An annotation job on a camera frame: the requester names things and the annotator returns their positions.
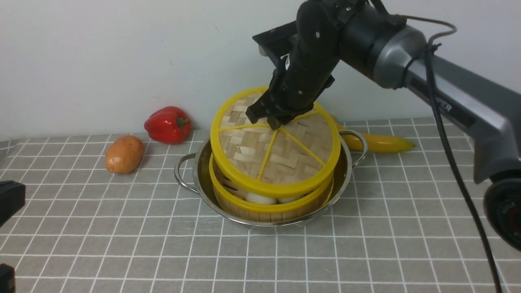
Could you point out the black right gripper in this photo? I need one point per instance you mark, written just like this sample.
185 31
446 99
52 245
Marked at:
305 52

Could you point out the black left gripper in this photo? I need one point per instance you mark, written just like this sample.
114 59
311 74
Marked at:
12 199

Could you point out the woven bamboo steamer lid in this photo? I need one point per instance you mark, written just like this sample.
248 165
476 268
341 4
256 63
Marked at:
296 159

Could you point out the bamboo steamer basket yellow rim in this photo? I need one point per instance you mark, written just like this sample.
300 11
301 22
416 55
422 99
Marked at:
233 200

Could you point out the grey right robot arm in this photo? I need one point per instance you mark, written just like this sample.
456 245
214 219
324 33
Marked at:
394 55

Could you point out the stainless steel pot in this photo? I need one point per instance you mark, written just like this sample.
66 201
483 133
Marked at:
192 173

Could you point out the white round bun left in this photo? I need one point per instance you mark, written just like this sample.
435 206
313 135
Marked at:
260 199

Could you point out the red bell pepper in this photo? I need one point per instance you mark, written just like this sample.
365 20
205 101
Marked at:
168 125

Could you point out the yellow banana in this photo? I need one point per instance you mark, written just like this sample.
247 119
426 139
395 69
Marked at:
379 143

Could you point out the brown potato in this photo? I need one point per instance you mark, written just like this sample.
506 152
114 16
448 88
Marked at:
124 155

